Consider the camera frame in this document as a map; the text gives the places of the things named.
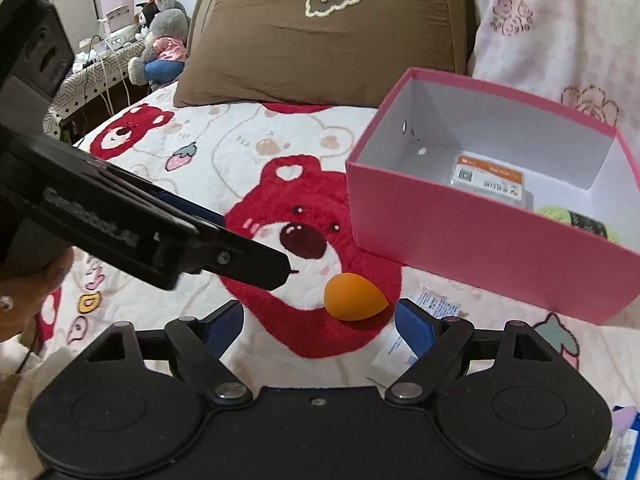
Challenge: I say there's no beige headboard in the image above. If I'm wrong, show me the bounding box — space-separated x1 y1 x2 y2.
186 0 223 68

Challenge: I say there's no white appliance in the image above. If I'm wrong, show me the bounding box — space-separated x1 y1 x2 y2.
105 5 133 36

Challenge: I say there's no small white carton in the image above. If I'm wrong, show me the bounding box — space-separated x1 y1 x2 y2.
366 286 476 386

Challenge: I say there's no nightstand with patterned cloth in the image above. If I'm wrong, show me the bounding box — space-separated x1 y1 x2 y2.
44 40 148 136

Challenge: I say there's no person's left hand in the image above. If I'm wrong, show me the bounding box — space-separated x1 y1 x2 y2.
0 247 77 343

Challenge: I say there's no white cable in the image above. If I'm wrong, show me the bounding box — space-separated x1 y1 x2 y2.
97 52 132 111

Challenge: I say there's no pink checked pillow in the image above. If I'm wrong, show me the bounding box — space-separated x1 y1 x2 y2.
465 0 640 136

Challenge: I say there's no purple plush toy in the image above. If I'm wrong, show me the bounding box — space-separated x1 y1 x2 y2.
607 404 640 453

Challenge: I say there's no beige cloth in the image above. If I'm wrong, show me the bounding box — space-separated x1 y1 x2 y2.
0 345 66 480

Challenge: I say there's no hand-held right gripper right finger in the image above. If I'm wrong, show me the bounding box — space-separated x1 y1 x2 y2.
385 299 576 406

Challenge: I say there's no black and white plush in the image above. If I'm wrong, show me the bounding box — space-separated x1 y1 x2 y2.
134 0 162 38

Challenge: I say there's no green yarn ball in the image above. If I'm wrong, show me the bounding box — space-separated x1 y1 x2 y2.
535 203 621 246

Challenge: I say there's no pink cardboard box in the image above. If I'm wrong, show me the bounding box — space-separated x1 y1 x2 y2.
345 66 640 325

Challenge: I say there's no orange makeup sponge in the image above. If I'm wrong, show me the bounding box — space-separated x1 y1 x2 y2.
324 273 394 320

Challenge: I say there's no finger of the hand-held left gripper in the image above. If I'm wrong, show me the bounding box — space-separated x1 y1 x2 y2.
184 224 294 291
150 187 227 231

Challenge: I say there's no grey plush with pink shirt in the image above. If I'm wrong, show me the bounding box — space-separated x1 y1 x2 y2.
127 8 190 92

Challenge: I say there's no blue wet wipes packet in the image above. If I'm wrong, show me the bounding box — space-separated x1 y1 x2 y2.
592 425 640 480

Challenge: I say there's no small grey plush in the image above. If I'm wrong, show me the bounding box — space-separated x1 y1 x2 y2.
152 0 192 26

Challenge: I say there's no red bear printed blanket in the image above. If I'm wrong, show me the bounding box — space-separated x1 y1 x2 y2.
35 82 640 411

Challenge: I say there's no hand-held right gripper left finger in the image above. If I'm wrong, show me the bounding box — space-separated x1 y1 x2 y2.
65 300 253 408

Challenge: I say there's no brown pillow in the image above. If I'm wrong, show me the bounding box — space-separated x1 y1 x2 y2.
172 0 481 109

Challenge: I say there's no white case with orange label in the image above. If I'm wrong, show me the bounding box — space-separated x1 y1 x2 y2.
450 154 531 208

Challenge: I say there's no white cabinet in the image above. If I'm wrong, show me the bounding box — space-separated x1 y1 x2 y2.
42 0 101 53

